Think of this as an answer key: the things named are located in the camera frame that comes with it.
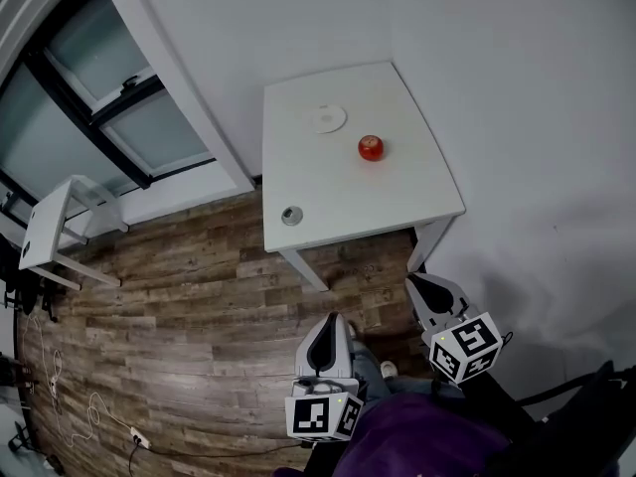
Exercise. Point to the black framed window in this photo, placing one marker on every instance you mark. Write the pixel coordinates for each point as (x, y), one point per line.
(74, 117)

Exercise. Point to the person's white shoe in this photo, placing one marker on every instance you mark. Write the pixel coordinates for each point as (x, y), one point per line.
(388, 368)

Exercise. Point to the white power strip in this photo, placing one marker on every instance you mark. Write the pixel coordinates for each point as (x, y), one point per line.
(140, 436)

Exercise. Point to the white round plate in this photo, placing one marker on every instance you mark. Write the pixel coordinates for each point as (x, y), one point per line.
(329, 120)

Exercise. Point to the person's purple garment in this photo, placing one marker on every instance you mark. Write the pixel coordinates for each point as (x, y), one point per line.
(422, 440)

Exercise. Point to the red apple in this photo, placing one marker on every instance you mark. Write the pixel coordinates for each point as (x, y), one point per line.
(370, 150)

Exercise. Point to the white square table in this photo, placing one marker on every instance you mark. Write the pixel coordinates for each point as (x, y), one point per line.
(348, 197)

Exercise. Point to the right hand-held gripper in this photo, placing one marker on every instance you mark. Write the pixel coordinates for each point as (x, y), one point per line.
(467, 348)

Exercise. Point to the small white side table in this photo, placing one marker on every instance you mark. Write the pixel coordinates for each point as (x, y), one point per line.
(45, 226)

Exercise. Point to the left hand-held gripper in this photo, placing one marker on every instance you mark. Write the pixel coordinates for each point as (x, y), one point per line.
(313, 415)

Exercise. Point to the black equipment stand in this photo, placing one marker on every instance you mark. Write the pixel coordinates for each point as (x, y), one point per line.
(25, 286)

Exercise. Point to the person's blue jeans leg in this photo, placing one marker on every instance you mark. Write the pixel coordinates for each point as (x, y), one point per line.
(370, 375)

